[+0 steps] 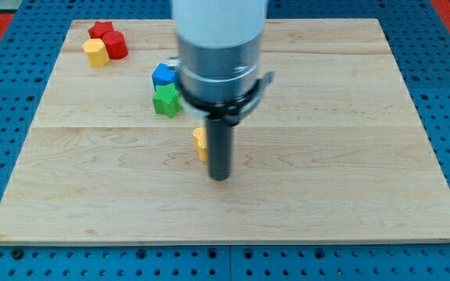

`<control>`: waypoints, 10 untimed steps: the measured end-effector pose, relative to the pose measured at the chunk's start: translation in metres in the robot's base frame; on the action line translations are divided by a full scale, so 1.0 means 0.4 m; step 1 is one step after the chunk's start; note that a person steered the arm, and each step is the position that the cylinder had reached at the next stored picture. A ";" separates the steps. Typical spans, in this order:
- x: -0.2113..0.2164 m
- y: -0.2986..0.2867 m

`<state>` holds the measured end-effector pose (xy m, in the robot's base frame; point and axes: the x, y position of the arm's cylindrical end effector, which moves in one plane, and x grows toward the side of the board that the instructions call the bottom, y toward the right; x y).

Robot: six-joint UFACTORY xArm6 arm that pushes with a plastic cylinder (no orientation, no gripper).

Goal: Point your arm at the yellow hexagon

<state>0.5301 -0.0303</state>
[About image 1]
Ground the yellow hexagon block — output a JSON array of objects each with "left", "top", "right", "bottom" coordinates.
[{"left": 81, "top": 38, "right": 110, "bottom": 67}]

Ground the green star block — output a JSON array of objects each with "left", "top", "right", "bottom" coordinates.
[{"left": 152, "top": 83, "right": 183, "bottom": 119}]

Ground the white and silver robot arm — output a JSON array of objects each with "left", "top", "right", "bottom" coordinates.
[{"left": 171, "top": 0, "right": 268, "bottom": 104}]

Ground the red star block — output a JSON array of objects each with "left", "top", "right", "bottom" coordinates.
[{"left": 87, "top": 21, "right": 114, "bottom": 39}]

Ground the light wooden board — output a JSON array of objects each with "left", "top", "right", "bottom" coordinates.
[{"left": 0, "top": 19, "right": 450, "bottom": 246}]

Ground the black cylindrical pointer rod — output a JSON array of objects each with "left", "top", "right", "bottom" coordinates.
[{"left": 205, "top": 119, "right": 232, "bottom": 181}]

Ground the black clamp ring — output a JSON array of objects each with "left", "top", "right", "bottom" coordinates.
[{"left": 169, "top": 57, "right": 276, "bottom": 127}]

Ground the blue block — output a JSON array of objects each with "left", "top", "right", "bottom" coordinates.
[{"left": 151, "top": 63, "right": 178, "bottom": 90}]

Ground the red cylinder block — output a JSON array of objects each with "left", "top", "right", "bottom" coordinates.
[{"left": 102, "top": 30, "right": 128, "bottom": 59}]

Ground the yellow heart block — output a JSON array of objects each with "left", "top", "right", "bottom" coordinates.
[{"left": 192, "top": 126, "right": 208, "bottom": 162}]

